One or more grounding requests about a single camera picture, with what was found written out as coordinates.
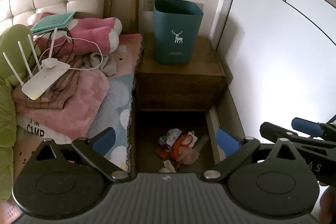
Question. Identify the teal cloth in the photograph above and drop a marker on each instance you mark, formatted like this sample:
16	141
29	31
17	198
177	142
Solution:
52	21

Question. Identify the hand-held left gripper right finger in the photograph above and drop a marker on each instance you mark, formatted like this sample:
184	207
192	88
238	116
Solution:
227	144

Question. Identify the white router with antennas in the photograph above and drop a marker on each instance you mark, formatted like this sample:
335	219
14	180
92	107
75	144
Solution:
46	79

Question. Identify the folded pink blanket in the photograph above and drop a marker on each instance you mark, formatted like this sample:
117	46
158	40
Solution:
76	103

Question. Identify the green plush cushion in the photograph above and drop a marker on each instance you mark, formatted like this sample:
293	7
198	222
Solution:
6	108

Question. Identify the small white tissue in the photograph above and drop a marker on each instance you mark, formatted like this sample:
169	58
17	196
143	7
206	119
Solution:
164	170

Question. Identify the pink lace-edged mat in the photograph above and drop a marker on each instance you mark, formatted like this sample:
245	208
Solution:
128	53

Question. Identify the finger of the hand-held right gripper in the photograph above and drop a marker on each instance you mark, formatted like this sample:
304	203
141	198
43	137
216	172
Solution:
302	141
305	126

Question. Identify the orange plastic bag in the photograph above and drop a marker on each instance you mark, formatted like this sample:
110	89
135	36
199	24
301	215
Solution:
183	141

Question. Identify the white and blue wrapper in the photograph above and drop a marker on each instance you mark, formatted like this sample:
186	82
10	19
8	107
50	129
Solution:
170	136

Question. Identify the grey beige cloth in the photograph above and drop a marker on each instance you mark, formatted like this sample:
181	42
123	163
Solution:
109	64

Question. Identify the small white wrapper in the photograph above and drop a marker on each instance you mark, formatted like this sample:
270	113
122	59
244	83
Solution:
170	164

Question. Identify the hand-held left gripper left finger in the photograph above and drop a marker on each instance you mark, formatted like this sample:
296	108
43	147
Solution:
105	141

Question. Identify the clear plastic bag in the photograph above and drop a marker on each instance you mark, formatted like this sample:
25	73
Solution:
187	155

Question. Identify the pink plush toy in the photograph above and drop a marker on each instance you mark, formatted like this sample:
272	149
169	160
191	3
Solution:
92	32

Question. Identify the beige wall switch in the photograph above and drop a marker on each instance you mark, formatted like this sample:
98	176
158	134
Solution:
201	5

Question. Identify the white wardrobe with taupe panels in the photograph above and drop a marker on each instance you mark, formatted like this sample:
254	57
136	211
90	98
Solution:
275	16

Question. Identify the white cloth with black print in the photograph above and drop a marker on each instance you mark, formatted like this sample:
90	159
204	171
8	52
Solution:
36	127

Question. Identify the person's right hand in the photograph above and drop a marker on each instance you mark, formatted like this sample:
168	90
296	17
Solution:
328	203

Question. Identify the dark wooden nightstand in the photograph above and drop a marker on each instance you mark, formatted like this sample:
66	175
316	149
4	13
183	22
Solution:
181	79

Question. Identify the teal bin with deer print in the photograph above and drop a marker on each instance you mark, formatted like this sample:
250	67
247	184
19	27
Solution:
176	29

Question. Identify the beige wall socket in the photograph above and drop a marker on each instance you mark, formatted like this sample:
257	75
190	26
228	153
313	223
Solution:
148	5

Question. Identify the blue quilt with circles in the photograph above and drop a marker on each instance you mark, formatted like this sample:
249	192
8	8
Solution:
118	103

